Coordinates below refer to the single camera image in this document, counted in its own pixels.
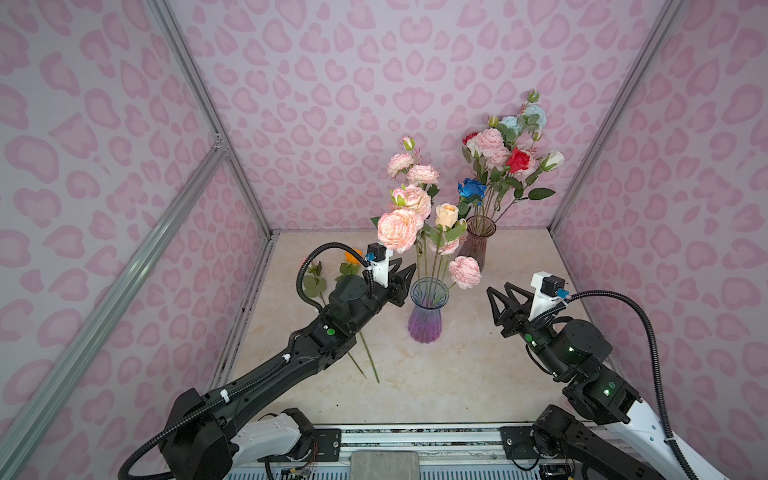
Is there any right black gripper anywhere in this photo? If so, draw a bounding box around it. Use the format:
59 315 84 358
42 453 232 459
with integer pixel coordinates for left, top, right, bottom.
485 283 572 381

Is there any purple blue glass vase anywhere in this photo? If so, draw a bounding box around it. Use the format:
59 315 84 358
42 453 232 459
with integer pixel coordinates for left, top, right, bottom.
408 277 450 344

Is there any orange flower stem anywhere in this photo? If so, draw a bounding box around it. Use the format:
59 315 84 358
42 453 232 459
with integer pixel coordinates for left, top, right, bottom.
335 252 381 384

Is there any pink flower sprig low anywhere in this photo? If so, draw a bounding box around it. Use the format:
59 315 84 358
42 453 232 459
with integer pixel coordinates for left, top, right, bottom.
430 239 482 290

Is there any smoky pink glass vase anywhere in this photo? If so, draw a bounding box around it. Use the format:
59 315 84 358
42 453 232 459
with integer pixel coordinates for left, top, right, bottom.
458 215 497 271

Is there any pink rose long stem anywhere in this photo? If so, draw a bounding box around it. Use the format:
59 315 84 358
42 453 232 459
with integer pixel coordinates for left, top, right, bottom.
301 260 368 380

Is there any blue flower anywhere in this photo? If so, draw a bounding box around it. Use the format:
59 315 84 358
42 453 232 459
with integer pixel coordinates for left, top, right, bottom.
457 178 487 219

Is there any small red rose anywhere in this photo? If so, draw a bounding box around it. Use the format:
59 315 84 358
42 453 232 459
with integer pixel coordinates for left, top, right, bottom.
479 148 533 217

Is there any white rose long stem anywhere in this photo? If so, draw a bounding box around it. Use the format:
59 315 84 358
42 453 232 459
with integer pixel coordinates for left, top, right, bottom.
495 150 565 220

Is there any pink carnation sprig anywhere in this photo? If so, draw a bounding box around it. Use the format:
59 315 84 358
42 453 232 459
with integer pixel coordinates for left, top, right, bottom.
463 117 510 182

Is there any light blue flower sprig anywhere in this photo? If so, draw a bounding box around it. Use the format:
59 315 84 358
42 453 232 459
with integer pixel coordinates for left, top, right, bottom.
495 90 548 145

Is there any pink peach peony sprig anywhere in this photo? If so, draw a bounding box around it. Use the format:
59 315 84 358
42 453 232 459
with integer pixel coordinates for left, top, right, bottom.
372 184 468 282

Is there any red rose long stem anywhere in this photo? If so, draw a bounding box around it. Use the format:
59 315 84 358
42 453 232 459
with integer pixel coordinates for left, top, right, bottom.
462 132 480 146

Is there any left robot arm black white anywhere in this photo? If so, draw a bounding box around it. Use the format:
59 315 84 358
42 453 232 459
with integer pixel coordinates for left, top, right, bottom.
158 264 416 479

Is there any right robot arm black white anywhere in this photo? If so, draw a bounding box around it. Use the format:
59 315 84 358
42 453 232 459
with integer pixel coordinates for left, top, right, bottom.
486 272 725 479

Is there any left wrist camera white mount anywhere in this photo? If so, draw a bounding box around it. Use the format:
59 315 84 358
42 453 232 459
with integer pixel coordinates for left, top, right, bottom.
365 243 393 288

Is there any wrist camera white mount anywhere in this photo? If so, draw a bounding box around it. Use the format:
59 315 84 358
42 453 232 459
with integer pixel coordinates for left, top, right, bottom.
529 271 570 322
365 243 393 288

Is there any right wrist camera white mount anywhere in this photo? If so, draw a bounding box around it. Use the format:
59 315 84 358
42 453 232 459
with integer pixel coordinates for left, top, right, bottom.
529 271 570 322

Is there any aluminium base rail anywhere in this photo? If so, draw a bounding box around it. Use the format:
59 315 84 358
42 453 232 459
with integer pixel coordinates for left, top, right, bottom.
221 422 661 480

